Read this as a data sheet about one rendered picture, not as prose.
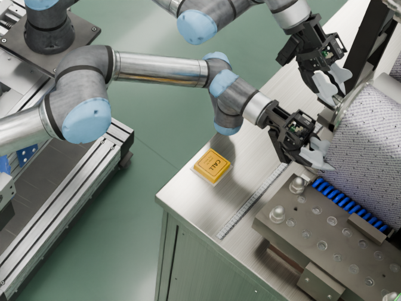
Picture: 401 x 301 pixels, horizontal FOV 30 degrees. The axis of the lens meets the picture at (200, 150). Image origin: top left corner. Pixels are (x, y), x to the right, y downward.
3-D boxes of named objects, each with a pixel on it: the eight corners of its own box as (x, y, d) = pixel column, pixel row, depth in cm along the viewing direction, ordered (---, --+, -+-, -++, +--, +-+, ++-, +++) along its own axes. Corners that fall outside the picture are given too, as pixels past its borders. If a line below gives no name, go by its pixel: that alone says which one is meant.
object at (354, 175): (317, 174, 185) (335, 135, 170) (397, 232, 179) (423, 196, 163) (315, 175, 185) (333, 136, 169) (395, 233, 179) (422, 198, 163)
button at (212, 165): (209, 151, 200) (210, 147, 198) (230, 166, 198) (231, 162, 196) (193, 168, 197) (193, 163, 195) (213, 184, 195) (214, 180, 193)
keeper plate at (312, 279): (301, 278, 182) (310, 261, 173) (334, 304, 180) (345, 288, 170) (295, 286, 181) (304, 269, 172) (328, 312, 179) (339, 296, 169)
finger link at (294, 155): (308, 168, 177) (279, 146, 179) (307, 171, 178) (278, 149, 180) (320, 155, 179) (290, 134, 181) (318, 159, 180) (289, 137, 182)
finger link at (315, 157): (333, 167, 172) (301, 144, 175) (327, 180, 177) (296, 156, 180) (340, 159, 174) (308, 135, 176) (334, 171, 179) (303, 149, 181)
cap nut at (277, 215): (275, 206, 178) (278, 198, 175) (287, 216, 177) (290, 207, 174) (266, 217, 177) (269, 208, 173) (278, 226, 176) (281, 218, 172)
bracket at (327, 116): (308, 150, 203) (335, 83, 177) (327, 164, 201) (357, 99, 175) (297, 162, 201) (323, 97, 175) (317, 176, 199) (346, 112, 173)
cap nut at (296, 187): (295, 178, 183) (298, 169, 179) (307, 187, 182) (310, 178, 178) (286, 188, 181) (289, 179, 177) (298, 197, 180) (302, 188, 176)
